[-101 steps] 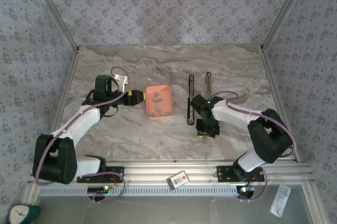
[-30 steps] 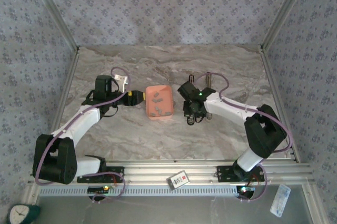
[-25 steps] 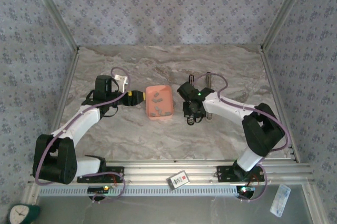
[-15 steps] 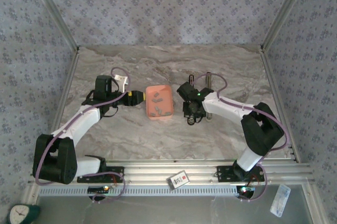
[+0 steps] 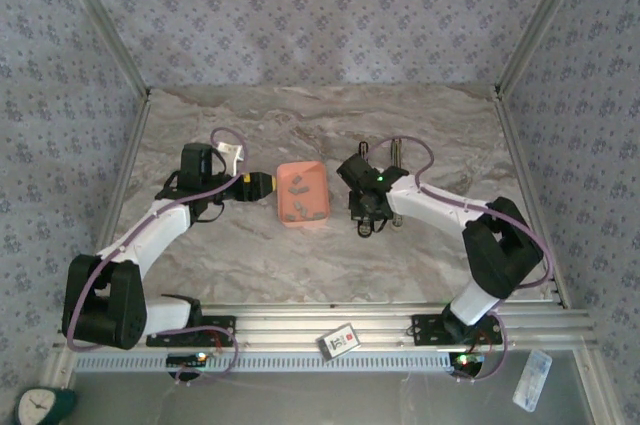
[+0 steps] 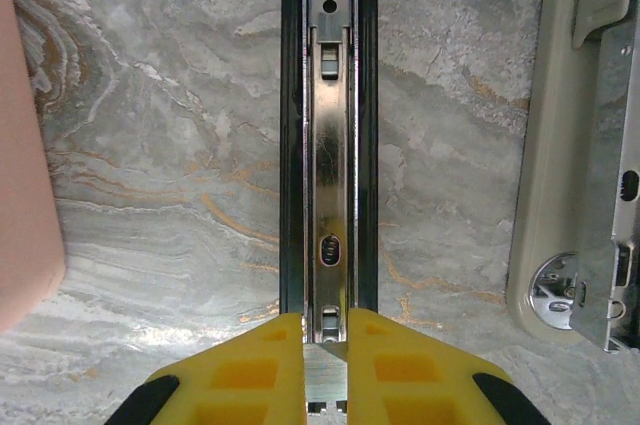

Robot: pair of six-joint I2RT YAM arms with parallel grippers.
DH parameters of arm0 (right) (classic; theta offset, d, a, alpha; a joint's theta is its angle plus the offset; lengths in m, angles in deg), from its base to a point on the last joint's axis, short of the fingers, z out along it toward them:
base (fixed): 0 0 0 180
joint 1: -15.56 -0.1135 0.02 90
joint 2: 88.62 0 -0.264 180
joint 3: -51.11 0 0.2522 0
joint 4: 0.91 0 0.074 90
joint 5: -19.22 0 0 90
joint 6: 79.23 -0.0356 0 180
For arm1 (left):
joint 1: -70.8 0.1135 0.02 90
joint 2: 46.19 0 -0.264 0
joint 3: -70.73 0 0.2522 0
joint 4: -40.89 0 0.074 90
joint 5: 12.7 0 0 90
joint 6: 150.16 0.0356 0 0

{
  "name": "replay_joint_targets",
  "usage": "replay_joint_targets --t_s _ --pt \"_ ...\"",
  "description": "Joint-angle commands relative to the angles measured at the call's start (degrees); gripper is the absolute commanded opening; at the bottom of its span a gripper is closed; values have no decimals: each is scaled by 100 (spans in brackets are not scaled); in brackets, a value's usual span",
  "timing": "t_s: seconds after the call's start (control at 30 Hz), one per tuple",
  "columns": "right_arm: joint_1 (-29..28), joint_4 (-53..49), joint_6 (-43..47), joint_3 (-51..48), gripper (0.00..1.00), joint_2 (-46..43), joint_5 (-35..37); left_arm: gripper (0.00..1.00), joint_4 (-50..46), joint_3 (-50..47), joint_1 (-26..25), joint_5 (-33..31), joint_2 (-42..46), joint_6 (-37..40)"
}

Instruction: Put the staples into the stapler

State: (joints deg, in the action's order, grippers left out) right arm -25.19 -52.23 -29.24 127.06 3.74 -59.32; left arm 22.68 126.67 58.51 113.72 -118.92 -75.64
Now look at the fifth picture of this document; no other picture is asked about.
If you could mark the aluminium table side rail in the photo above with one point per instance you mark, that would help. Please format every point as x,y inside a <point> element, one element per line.
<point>131,155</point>
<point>515,155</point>

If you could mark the white card with red mark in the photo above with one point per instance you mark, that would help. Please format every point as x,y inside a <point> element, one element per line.
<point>339,341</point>

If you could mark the pink plastic tray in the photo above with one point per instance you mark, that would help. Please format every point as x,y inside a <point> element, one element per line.
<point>320,195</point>

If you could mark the aluminium corner post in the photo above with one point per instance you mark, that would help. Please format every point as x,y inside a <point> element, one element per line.
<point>100,20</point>
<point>545,20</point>

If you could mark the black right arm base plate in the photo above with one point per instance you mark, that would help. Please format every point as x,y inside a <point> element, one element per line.
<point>427,330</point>

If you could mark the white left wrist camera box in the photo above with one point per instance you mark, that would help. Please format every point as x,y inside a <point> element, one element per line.
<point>231,152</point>

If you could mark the small circuit board with led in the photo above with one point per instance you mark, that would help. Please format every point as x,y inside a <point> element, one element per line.
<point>467,360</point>
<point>187,359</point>

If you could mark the clear plastic bag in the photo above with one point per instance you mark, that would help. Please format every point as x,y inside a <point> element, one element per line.
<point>532,380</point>

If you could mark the white clock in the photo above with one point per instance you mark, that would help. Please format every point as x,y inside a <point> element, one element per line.
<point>35,407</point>

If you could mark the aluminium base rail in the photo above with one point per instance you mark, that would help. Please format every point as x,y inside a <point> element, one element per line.
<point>300,320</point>

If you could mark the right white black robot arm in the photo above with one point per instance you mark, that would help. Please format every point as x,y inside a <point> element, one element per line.
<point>435,200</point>

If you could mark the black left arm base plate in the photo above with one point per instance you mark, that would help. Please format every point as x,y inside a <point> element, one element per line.
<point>220,327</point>

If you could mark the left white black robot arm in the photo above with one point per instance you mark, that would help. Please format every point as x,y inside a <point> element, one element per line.
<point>160,230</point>

